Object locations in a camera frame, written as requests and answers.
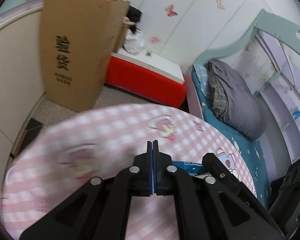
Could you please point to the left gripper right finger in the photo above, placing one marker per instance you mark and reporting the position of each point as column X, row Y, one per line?
column 207, row 209

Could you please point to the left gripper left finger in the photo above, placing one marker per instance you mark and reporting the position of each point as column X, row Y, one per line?
column 100, row 208

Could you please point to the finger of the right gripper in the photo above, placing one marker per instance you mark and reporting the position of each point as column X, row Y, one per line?
column 218, row 170

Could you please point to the blue snack wrapper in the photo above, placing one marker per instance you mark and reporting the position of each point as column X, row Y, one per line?
column 193, row 169

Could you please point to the pink checkered tablecloth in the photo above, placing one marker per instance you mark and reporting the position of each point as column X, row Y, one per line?
column 101, row 143

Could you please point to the grey blanket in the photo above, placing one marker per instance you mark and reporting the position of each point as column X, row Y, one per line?
column 233, row 103

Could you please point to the red storage box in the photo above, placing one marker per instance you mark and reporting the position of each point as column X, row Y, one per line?
column 145, row 83

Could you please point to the white cabinet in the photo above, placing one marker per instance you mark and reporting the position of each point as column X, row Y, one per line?
column 21, row 85

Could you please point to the white plastic bag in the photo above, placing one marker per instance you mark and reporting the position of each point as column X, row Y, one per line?
column 133, row 43

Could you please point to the white wardrobe with butterflies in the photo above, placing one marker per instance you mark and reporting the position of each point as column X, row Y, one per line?
column 179, row 30

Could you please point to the large brown cardboard box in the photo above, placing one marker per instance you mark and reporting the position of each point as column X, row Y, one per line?
column 76, row 40

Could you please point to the mint green bed frame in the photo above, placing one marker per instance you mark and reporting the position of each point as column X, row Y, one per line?
column 280, row 28

